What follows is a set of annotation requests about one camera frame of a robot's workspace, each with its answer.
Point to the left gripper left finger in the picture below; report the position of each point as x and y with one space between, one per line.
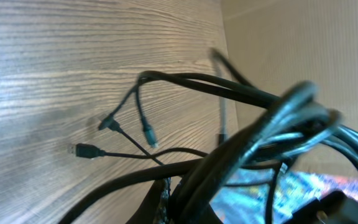
154 207

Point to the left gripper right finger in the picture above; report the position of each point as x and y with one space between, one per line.
208 216

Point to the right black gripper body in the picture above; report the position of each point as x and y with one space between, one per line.
335 208

